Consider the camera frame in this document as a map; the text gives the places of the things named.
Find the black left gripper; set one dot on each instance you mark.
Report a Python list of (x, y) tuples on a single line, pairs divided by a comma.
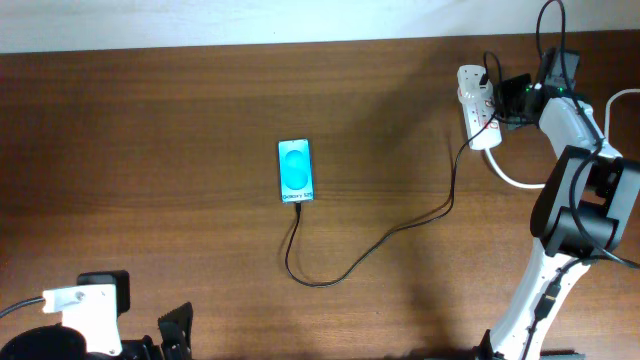
[(176, 340)]

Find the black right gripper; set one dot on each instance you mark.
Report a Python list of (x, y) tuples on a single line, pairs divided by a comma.
[(503, 87)]

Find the blue Galaxy smartphone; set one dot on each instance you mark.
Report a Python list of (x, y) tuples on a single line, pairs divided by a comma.
[(295, 170)]

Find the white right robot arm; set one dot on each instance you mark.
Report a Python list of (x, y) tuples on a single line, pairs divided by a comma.
[(583, 207)]

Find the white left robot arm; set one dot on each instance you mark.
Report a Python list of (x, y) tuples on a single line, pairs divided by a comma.
[(58, 342)]

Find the white USB charger plug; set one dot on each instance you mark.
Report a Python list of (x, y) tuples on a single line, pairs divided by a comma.
[(474, 89)]

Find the white power strip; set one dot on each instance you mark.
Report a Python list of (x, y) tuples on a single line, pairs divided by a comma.
[(481, 126)]

